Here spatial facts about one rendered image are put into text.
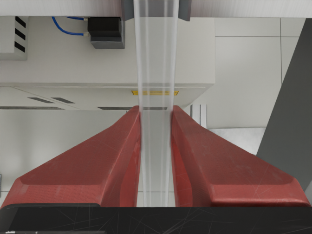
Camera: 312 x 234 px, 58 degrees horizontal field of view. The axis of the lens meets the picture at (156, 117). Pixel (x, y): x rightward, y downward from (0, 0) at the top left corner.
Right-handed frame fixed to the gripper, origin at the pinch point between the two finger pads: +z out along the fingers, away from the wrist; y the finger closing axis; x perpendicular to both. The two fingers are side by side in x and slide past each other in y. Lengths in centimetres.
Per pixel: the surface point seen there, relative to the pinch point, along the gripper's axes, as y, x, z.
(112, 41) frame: 6.7, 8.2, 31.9
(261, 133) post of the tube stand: -40, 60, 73
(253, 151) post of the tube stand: -37, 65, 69
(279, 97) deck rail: -8.0, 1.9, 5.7
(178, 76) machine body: -3.8, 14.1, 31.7
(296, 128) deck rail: -8.0, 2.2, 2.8
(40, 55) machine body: 19.0, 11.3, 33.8
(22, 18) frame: 21.1, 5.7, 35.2
